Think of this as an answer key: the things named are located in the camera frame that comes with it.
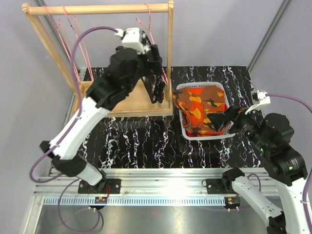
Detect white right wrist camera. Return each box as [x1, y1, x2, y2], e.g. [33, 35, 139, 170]
[245, 90, 271, 115]

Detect orange patterned trousers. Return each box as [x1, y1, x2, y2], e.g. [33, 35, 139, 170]
[173, 85, 228, 137]

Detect pink wire hanger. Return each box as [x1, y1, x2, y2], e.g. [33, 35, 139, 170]
[62, 5, 94, 81]
[136, 3, 168, 84]
[43, 5, 81, 83]

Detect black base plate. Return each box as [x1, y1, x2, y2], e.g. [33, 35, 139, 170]
[78, 178, 122, 195]
[201, 178, 235, 195]

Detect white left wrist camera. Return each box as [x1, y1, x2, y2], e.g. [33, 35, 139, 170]
[115, 27, 151, 54]

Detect aluminium mounting rail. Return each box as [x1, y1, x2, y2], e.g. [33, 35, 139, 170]
[34, 168, 273, 195]

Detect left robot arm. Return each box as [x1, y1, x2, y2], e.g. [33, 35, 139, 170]
[40, 45, 162, 194]

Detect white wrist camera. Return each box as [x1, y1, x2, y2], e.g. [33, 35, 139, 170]
[245, 90, 271, 115]
[115, 27, 151, 54]

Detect white plastic basket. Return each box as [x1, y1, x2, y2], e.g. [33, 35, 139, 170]
[173, 81, 235, 141]

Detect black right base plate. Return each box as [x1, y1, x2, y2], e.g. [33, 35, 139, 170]
[201, 178, 235, 195]

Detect white slotted cable duct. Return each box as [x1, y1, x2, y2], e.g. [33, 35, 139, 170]
[43, 196, 240, 207]

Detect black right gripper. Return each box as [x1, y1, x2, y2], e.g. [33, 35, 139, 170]
[207, 103, 271, 153]

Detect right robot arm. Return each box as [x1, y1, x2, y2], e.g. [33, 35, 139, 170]
[208, 106, 312, 234]

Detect black white patterned trousers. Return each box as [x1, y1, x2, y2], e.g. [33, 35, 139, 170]
[141, 40, 165, 103]

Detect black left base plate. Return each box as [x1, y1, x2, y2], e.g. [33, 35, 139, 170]
[78, 178, 122, 195]

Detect wooden clothes rack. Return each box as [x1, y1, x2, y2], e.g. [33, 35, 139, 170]
[21, 0, 174, 117]

